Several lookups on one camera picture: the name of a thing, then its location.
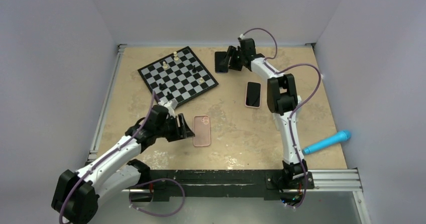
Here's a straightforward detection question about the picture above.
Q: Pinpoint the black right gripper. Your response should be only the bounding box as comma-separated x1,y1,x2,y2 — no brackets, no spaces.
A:
220,45,245,71

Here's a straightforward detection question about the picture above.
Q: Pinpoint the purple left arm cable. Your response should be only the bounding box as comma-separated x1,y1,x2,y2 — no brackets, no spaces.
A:
59,91,160,224

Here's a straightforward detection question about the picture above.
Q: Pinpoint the black chess pawn left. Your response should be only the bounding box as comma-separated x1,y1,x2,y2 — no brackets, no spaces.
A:
159,83,166,90

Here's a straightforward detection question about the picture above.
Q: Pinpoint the pink phone case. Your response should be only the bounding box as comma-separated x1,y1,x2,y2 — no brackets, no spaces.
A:
193,115,211,147

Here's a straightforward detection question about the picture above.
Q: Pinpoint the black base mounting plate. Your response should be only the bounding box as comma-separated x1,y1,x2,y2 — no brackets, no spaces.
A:
134,169,314,202

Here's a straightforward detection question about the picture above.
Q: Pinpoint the black bare phone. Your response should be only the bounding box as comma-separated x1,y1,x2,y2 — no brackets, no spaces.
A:
215,51,228,73

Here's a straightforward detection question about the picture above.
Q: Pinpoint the aluminium table frame rail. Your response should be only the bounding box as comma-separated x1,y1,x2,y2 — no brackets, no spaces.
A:
87,44,127,162

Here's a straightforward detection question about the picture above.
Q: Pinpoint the black chess pawn lower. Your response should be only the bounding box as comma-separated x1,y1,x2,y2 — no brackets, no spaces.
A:
166,92,174,100

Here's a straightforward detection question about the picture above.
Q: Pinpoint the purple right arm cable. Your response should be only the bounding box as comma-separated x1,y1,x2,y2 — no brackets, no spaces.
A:
238,28,323,210

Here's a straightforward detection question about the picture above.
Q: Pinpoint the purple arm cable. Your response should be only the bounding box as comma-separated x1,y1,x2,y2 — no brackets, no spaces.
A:
238,28,323,210
59,91,160,224

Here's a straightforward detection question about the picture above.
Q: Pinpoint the white chess pawn far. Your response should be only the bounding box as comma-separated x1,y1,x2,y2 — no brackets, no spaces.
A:
173,51,179,61

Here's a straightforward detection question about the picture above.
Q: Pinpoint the black and white chessboard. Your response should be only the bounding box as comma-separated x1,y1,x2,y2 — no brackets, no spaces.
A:
138,46,219,107

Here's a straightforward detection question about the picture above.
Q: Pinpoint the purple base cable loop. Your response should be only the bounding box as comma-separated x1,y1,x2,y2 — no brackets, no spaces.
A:
128,178,186,218

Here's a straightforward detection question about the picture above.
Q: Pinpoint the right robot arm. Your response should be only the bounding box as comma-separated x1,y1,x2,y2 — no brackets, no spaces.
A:
215,38,308,187

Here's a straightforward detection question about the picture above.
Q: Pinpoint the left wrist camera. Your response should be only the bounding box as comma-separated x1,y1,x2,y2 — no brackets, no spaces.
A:
158,99,178,117

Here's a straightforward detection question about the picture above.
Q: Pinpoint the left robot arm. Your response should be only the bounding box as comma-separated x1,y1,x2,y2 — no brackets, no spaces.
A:
51,104,195,223

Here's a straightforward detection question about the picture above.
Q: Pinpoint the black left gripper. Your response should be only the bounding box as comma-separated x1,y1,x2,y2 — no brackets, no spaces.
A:
155,113,194,142

